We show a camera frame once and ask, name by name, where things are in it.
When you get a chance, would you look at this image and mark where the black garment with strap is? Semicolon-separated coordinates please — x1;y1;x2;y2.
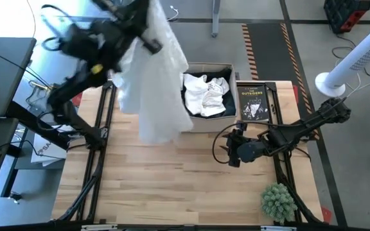
181;67;237;119

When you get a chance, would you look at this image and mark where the white lace garment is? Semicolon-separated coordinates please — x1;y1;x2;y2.
110;0;194;146

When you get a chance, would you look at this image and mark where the black hazard-striped floor mat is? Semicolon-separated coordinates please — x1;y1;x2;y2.
242;22;308;99

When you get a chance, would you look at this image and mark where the white printed t-shirt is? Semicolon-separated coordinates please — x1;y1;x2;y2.
183;73;230;117

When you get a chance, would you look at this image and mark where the black frame rail with brackets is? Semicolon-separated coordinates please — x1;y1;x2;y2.
0;221;370;231

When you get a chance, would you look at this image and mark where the black aluminium table frame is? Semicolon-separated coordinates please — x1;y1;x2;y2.
48;79;326;225

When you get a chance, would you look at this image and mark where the white floor cable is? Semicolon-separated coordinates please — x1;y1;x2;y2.
167;4;180;22

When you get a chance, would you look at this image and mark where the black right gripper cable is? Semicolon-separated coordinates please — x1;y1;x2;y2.
211;121;301;165

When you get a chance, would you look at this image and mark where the black paperback book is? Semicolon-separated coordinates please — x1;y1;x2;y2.
236;84;271;122

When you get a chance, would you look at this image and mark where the black floor cable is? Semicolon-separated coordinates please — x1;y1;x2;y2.
331;33;358;60

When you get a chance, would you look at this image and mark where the black and red crate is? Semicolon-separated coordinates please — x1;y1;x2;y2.
323;0;370;35

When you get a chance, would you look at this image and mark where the white printed paper bag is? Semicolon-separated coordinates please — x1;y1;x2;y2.
30;133;69;167

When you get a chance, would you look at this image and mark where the white tower fan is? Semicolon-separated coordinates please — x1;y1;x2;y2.
315;22;370;98

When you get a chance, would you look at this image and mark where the small green artificial plant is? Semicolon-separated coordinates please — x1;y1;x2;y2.
260;182;298;225

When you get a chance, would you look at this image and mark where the cardboard box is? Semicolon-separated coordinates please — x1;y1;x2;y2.
180;62;240;133

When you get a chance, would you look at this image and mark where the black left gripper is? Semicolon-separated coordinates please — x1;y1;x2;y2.
92;0;164;55

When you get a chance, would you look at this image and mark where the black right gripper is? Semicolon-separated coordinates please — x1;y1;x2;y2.
220;123;269;168

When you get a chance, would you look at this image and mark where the black caster foot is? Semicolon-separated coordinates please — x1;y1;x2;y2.
9;191;22;205

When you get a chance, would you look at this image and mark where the red table clamp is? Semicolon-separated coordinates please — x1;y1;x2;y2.
72;91;85;107
321;206;333;225

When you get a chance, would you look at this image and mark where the grey desk leg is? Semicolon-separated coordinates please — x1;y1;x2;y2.
211;0;221;38

